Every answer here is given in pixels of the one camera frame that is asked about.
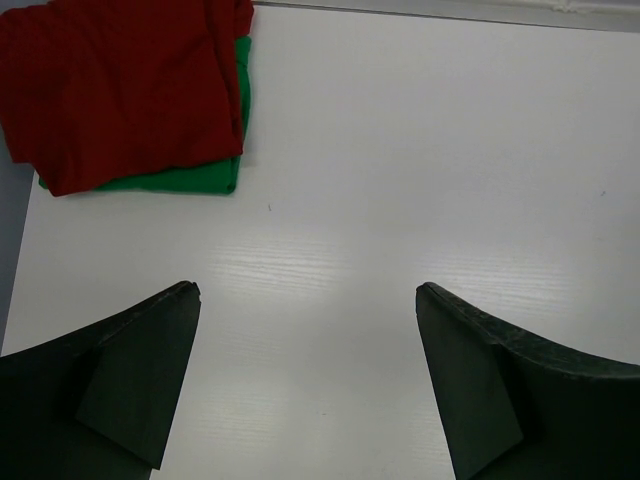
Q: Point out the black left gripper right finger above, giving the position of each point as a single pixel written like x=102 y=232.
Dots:
x=515 y=405

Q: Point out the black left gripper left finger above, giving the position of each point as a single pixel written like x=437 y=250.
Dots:
x=99 y=402

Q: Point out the folded green t-shirt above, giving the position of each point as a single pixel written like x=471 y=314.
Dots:
x=135 y=109

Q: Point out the folded dark red t-shirt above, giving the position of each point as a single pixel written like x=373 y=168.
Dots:
x=34 y=33

